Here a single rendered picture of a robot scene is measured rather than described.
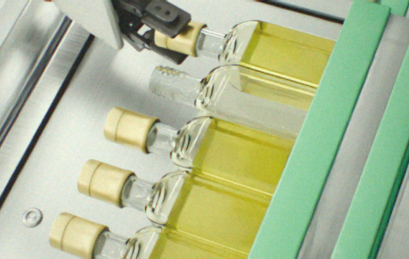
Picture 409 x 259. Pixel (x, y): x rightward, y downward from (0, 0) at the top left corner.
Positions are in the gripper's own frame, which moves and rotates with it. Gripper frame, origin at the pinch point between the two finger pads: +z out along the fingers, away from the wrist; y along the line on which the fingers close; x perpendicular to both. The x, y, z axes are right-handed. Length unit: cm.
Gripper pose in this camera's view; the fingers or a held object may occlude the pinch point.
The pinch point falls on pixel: (170, 32)
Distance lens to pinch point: 93.7
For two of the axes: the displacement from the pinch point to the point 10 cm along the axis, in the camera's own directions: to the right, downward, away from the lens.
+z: 7.9, 4.8, -3.7
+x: 6.0, -7.2, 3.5
